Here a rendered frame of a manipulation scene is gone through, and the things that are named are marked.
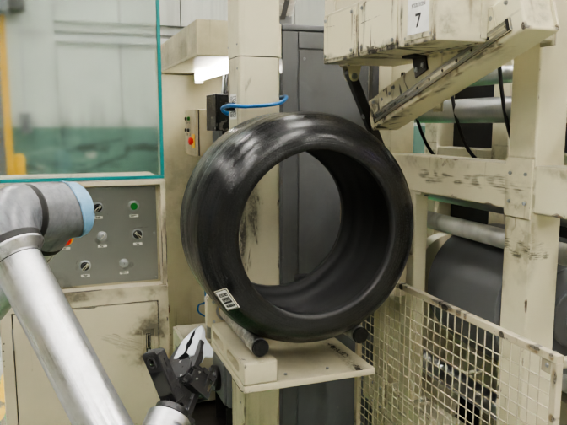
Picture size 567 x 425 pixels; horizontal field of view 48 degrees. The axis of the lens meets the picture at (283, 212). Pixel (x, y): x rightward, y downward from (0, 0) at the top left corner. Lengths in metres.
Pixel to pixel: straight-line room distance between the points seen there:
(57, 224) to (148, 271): 1.05
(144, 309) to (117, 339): 0.14
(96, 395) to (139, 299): 1.18
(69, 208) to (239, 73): 0.79
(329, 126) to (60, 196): 0.65
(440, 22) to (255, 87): 0.67
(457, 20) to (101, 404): 1.05
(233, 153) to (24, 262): 0.57
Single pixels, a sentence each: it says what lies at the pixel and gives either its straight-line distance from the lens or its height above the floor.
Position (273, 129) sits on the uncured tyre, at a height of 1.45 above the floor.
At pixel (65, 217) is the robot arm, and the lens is 1.29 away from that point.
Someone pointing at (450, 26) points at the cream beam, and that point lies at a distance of 1.46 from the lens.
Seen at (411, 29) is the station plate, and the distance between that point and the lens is 1.52.
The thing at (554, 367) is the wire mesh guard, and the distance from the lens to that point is 1.41.
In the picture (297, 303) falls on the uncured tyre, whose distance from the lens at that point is 1.87.
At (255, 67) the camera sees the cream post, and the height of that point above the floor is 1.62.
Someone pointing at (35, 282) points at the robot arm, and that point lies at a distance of 1.16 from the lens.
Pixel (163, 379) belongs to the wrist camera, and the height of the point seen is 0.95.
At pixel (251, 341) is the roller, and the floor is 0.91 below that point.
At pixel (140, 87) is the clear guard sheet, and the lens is 2.22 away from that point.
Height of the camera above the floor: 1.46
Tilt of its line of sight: 8 degrees down
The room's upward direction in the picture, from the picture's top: straight up
